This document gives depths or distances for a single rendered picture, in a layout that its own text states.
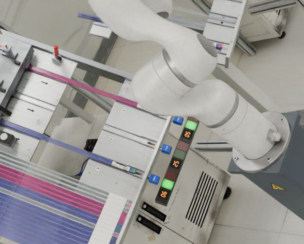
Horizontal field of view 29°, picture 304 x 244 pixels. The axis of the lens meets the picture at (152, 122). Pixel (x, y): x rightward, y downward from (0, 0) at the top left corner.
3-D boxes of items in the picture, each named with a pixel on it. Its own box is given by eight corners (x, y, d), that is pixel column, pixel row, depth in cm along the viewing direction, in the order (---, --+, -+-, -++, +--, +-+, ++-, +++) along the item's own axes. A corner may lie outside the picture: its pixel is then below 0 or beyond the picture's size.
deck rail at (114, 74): (181, 99, 208) (182, 91, 202) (179, 103, 207) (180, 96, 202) (0, 35, 219) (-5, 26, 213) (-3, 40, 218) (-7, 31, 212)
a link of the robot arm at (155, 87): (243, 110, 148) (180, 56, 136) (187, 149, 156) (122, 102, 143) (233, 80, 157) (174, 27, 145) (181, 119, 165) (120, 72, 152)
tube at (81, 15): (222, 46, 196) (222, 44, 195) (221, 49, 195) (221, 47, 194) (79, 13, 205) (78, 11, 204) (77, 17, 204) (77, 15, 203)
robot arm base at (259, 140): (299, 111, 161) (259, 74, 151) (279, 174, 155) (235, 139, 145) (246, 114, 176) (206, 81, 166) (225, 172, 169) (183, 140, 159)
